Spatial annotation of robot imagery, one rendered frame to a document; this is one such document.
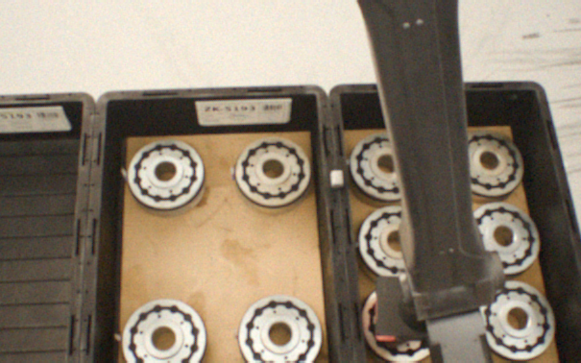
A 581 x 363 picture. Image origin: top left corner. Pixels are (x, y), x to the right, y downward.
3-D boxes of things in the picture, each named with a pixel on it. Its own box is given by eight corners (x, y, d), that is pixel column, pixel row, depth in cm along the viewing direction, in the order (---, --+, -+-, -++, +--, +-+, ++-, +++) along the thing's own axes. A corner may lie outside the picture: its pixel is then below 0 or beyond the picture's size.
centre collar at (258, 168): (254, 154, 89) (254, 152, 88) (290, 153, 89) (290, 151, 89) (255, 187, 87) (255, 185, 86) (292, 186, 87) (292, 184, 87)
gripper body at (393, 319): (464, 340, 71) (488, 330, 64) (374, 337, 71) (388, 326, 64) (462, 282, 74) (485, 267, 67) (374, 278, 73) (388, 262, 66)
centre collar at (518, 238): (480, 223, 87) (481, 221, 86) (514, 217, 87) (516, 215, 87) (491, 257, 85) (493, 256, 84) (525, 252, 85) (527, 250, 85)
